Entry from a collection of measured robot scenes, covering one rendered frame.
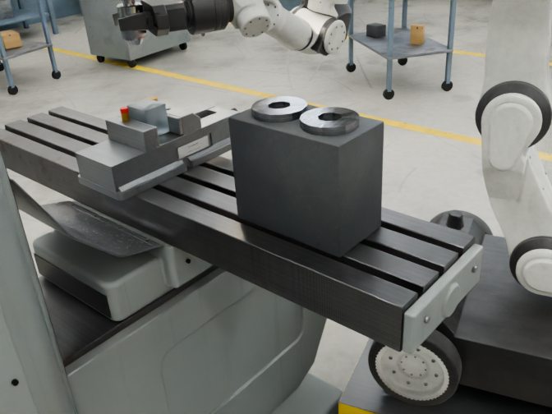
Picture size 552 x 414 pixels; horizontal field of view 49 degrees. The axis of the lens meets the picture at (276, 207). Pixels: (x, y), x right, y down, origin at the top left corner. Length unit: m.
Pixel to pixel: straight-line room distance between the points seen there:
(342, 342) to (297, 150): 1.39
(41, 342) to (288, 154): 0.48
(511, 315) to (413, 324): 0.64
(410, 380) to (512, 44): 0.74
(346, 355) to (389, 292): 1.31
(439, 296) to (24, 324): 0.62
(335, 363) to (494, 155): 1.08
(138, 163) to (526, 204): 0.81
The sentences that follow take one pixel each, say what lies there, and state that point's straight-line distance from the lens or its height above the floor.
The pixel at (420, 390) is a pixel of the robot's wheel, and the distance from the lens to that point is 1.46.
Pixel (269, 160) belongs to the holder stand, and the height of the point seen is 1.07.
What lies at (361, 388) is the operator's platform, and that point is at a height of 0.40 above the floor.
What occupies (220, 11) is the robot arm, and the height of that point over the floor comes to 1.24.
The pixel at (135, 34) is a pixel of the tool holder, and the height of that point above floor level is 1.22.
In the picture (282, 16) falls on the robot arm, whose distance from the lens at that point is 1.34.
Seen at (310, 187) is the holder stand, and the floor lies 1.05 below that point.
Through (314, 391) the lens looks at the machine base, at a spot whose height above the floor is 0.20.
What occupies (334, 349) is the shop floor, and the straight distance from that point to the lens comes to 2.20.
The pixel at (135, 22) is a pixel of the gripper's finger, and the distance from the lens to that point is 1.20.
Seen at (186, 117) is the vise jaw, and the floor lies 1.04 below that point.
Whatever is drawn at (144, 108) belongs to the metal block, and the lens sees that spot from 1.25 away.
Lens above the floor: 1.46
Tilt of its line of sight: 28 degrees down
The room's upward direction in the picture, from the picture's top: 4 degrees counter-clockwise
